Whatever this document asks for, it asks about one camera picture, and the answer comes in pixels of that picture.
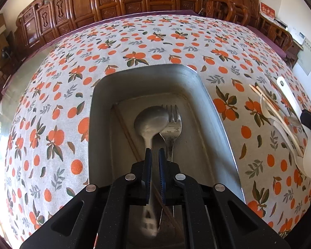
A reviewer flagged dark wooden chair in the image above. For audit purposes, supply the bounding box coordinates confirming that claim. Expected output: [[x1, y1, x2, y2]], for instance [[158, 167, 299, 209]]
[[0, 57, 18, 91]]

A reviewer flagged white plastic rice paddle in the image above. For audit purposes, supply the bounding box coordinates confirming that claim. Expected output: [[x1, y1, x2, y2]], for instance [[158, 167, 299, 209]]
[[276, 76, 311, 179]]

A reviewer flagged white plastic spoon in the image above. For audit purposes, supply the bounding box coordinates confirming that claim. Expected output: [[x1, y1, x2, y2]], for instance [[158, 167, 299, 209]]
[[260, 93, 305, 161]]

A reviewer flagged orange print tablecloth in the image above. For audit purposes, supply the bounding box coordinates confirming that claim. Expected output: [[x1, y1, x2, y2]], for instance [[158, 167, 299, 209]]
[[4, 14, 311, 244]]

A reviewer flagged grey metal spoon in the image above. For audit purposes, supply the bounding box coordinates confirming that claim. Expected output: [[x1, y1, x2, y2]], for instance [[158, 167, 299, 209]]
[[134, 105, 169, 240]]

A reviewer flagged metal fork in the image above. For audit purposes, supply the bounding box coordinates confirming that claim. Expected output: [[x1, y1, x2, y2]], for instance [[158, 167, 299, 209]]
[[158, 104, 183, 232]]

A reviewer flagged black desk lamp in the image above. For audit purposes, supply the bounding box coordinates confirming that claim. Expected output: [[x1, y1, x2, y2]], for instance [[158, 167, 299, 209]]
[[1, 45, 13, 60]]

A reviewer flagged red wall calendar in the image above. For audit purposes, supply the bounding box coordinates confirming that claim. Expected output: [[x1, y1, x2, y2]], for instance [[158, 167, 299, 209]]
[[260, 2, 275, 20]]

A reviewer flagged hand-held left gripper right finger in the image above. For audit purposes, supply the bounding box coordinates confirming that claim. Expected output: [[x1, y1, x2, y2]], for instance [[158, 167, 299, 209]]
[[159, 148, 292, 249]]

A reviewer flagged white wall panel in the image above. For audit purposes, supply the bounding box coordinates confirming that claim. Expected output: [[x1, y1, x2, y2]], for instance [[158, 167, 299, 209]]
[[297, 38, 311, 76]]

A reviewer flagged wooden armchair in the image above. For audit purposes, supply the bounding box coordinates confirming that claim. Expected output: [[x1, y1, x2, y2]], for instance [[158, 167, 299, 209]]
[[197, 0, 250, 26]]

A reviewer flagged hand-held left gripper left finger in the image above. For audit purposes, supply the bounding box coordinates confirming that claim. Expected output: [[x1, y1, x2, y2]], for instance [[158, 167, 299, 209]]
[[19, 148, 153, 249]]

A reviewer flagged metal tray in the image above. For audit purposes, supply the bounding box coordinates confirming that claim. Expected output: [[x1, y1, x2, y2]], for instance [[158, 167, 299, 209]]
[[88, 63, 246, 249]]

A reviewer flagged wooden side table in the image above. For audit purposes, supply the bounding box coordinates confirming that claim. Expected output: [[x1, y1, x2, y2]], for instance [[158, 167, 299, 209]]
[[256, 14, 304, 65]]

